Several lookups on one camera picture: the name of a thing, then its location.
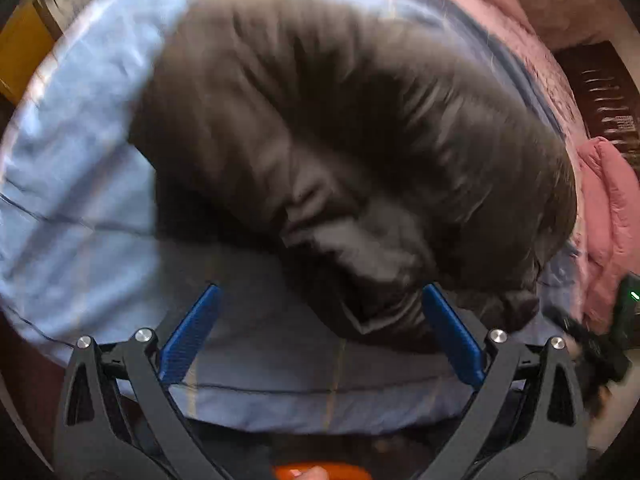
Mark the blue and pink printed bedsheet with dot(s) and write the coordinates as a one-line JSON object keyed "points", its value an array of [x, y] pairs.
{"points": [[90, 185]]}

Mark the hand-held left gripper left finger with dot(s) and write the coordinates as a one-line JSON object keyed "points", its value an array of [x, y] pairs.
{"points": [[190, 332]]}

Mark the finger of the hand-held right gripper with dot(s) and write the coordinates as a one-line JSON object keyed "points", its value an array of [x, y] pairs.
{"points": [[592, 347]]}

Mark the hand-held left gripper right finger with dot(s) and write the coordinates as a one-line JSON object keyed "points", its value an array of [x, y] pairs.
{"points": [[452, 335]]}

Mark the pink folded quilt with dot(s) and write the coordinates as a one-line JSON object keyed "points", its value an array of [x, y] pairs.
{"points": [[610, 210]]}

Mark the dark brown hooded puffer jacket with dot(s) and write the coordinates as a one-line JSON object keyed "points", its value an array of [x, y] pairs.
{"points": [[350, 160]]}

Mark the yellow wooden cabinet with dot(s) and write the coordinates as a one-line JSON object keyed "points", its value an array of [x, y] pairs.
{"points": [[25, 45]]}

